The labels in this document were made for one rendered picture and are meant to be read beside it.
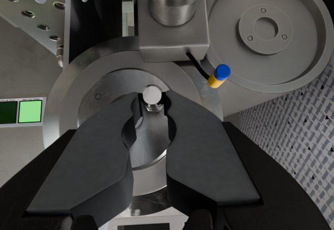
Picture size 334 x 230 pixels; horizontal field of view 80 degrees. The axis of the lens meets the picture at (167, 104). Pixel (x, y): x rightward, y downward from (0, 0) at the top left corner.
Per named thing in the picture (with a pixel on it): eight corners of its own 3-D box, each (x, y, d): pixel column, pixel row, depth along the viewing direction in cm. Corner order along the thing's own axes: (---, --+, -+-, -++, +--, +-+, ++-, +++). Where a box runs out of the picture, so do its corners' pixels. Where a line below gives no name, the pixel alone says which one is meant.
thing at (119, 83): (60, 94, 15) (152, 50, 15) (72, 99, 17) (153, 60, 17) (102, 191, 14) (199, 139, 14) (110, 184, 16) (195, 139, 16)
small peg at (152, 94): (152, 78, 12) (168, 95, 12) (155, 90, 15) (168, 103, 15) (135, 94, 12) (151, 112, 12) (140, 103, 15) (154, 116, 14)
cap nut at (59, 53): (67, 46, 50) (66, 64, 49) (74, 53, 53) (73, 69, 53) (52, 47, 50) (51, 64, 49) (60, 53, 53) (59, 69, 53)
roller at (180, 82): (199, 46, 17) (210, 192, 15) (179, 102, 42) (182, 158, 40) (60, 52, 17) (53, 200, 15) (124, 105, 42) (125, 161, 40)
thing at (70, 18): (73, -98, 21) (68, 72, 18) (122, 26, 44) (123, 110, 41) (69, -98, 21) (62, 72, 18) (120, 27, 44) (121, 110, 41)
